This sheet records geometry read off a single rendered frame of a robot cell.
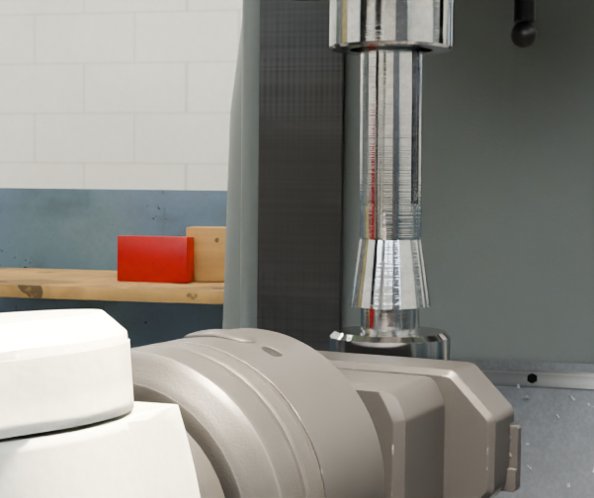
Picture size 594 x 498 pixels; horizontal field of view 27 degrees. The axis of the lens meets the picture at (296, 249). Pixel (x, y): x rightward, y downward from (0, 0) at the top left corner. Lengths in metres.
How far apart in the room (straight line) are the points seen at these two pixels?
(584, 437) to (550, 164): 0.18
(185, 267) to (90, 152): 0.93
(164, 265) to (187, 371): 4.02
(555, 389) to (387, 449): 0.46
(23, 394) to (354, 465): 0.13
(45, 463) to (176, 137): 4.69
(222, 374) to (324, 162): 0.55
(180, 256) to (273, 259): 3.45
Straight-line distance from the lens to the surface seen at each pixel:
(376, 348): 0.46
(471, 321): 0.85
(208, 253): 4.37
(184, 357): 0.33
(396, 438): 0.39
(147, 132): 4.98
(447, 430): 0.42
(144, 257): 4.36
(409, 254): 0.47
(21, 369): 0.25
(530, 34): 0.47
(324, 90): 0.86
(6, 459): 0.26
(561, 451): 0.83
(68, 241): 5.09
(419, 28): 0.46
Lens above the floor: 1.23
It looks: 3 degrees down
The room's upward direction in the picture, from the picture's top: 1 degrees clockwise
